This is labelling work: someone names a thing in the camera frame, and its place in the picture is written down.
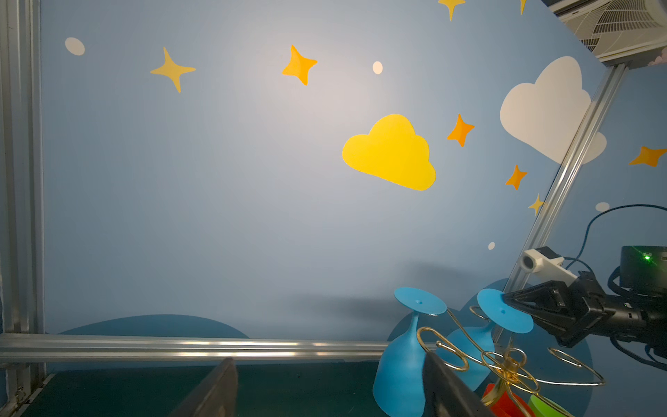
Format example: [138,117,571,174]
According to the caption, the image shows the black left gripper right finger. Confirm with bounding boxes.
[422,352,494,417]

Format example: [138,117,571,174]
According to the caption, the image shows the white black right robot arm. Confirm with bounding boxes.
[502,246,666,370]

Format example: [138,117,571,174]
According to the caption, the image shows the aluminium back frame rail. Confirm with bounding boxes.
[1,334,389,363]

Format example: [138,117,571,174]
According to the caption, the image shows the gold wire glass rack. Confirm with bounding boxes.
[417,312,606,410]

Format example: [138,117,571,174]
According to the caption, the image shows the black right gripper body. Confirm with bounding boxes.
[554,270,666,349]

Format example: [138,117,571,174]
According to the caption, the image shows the red wine glass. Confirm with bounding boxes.
[490,393,535,417]

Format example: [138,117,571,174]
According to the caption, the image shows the green wine glass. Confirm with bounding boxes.
[528,394,571,417]

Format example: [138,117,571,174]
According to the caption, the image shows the blue wine glass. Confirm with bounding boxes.
[436,288,534,391]
[373,287,447,417]

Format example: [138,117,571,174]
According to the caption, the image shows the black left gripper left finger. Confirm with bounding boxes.
[168,358,238,417]

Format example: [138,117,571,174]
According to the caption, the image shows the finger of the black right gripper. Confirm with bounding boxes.
[518,307,568,337]
[502,281,571,313]

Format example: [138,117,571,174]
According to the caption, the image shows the aluminium right corner post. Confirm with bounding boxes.
[492,62,629,342]

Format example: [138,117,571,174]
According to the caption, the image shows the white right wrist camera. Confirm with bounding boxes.
[519,247,578,285]

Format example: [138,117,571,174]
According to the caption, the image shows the aluminium corner post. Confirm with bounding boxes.
[0,0,48,417]
[492,62,629,342]

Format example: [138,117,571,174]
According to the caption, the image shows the aluminium left corner post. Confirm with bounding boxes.
[0,0,48,417]

